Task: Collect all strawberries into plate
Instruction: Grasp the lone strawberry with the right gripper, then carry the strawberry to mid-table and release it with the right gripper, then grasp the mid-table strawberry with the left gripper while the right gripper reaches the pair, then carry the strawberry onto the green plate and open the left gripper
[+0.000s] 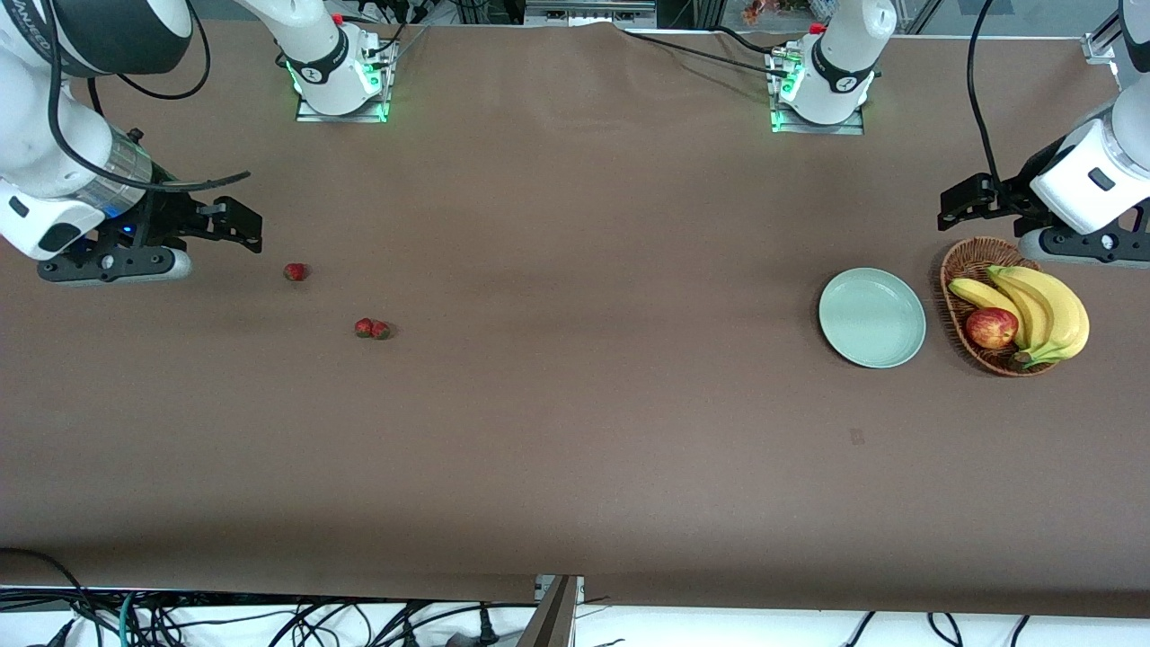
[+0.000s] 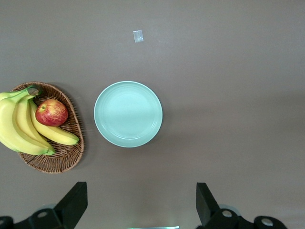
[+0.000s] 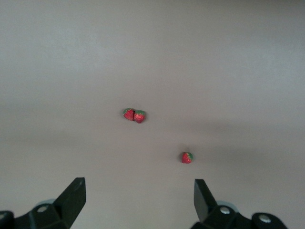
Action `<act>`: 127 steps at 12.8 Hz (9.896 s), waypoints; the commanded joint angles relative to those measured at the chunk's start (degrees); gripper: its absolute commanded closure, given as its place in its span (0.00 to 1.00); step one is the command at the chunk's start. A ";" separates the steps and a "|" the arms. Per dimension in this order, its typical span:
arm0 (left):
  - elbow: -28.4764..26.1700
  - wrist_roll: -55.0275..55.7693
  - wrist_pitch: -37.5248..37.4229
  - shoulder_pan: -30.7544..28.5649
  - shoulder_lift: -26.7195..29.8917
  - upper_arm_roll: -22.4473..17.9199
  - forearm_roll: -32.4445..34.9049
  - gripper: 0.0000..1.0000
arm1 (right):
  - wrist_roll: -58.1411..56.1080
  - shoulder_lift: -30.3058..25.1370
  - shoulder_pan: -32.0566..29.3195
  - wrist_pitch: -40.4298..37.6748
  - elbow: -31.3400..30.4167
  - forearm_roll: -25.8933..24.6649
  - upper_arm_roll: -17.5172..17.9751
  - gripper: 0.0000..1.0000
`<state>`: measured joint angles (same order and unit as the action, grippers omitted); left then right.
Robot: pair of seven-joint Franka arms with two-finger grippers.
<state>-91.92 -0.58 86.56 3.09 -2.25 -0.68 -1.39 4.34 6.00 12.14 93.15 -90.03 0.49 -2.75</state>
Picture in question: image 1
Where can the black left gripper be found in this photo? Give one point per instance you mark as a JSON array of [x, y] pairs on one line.
[[1016, 191]]

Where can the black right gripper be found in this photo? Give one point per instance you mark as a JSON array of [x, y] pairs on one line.
[[169, 216]]

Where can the red strawberry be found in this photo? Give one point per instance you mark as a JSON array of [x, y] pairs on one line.
[[381, 331], [295, 271], [363, 327]]

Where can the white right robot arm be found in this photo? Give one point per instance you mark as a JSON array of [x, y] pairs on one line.
[[36, 135]]

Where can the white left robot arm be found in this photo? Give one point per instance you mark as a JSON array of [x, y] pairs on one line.
[[1105, 171]]

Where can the pale green round plate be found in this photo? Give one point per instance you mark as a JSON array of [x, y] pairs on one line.
[[871, 319]]

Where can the red apple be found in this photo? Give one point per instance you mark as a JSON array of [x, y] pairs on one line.
[[991, 329]]

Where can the yellow banana bunch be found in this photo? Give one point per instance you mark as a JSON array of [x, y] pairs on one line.
[[1060, 314]]

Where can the brown wicker basket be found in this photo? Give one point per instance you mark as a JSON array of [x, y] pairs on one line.
[[988, 359]]

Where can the colourful background object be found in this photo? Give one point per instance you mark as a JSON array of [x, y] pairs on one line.
[[759, 11]]

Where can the large table cover sheet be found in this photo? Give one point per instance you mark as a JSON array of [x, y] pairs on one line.
[[575, 404]]

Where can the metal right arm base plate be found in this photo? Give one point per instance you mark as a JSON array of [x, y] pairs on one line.
[[341, 118]]

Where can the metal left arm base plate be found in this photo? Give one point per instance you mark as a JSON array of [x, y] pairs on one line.
[[818, 129]]

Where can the aluminium frame corner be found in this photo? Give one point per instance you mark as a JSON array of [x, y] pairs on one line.
[[1098, 47]]

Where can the grey metal frame box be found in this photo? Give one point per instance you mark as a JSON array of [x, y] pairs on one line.
[[584, 13]]

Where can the aluminium profile post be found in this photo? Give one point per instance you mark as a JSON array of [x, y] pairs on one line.
[[552, 620]]

